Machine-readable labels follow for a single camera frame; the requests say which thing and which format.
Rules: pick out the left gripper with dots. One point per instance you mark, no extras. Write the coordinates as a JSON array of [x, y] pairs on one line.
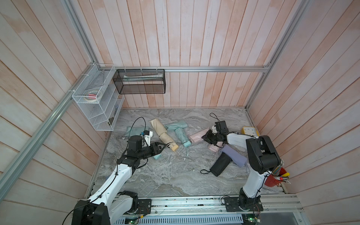
[[157, 150]]

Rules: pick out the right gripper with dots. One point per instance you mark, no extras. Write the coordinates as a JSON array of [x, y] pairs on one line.
[[207, 137]]

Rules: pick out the mint green sleeve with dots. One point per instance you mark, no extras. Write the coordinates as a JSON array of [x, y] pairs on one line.
[[175, 125], [135, 131]]

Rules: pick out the mint green umbrella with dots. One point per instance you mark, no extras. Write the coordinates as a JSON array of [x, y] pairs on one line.
[[156, 157], [183, 138]]

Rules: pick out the pink umbrella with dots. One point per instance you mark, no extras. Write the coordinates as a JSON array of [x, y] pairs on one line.
[[216, 147], [197, 137]]

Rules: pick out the beige umbrella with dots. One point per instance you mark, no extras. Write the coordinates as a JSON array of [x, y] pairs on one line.
[[170, 143]]

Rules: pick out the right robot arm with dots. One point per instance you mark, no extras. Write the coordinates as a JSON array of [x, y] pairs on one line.
[[261, 154]]

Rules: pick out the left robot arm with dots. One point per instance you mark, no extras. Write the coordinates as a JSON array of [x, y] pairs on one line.
[[107, 204]]

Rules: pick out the black umbrella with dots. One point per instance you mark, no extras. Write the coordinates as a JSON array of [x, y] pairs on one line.
[[217, 168]]

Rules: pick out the yellow alarm clock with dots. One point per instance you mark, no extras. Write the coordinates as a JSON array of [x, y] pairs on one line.
[[250, 131]]

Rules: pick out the lavender umbrella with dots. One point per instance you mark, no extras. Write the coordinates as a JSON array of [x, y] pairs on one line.
[[234, 155]]

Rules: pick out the black mesh basket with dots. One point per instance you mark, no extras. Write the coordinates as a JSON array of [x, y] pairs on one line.
[[140, 81]]

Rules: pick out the tape roll on shelf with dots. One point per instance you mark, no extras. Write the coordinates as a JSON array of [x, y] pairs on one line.
[[93, 96]]

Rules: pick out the red pen holder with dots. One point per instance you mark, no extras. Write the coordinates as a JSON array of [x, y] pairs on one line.
[[278, 176]]

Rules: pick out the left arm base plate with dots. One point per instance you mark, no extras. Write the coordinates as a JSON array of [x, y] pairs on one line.
[[140, 207]]

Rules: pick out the white wire shelf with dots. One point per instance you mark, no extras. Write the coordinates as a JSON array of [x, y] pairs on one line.
[[103, 114]]

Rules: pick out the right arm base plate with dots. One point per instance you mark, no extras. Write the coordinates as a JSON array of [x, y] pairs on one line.
[[242, 204]]

